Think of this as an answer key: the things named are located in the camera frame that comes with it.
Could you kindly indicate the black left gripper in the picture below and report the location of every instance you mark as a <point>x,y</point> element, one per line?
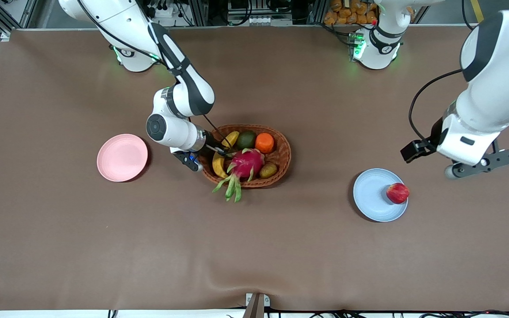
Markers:
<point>432,139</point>

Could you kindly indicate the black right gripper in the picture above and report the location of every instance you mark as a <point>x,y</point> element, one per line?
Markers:
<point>210,144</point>

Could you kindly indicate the yellow banana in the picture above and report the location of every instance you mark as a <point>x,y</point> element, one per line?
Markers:
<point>218,168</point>

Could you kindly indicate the red apple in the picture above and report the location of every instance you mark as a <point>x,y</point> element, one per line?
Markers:
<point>397,193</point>

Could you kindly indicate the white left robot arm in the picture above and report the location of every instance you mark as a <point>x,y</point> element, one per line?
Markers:
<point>493,101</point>

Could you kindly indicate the pink dragon fruit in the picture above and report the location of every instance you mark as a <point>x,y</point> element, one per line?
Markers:
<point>246,163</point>

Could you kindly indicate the green avocado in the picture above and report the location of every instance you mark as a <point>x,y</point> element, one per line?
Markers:
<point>246,139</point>

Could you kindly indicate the orange fruit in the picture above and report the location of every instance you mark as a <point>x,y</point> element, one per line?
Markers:
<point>264,143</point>

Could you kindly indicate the brown kiwi fruit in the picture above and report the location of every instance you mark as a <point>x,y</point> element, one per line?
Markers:
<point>268,170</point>

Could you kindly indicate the brown wicker basket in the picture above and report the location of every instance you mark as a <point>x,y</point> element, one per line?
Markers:
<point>281,154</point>

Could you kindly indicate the blue round plate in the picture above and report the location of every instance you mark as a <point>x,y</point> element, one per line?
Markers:
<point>371,194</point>

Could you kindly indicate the pink round plate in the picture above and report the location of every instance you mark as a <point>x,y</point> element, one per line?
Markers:
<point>122,157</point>

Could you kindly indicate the brown table cloth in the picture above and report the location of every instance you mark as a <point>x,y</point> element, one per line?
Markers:
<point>281,247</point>

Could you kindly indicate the white power strip with plugs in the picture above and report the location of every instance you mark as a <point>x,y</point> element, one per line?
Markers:
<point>166,12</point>

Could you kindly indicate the orange packaged snacks pile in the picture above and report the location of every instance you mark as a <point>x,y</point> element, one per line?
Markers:
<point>347,13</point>

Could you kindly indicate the grey metal camera bracket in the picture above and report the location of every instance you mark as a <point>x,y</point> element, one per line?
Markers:
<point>256,307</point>

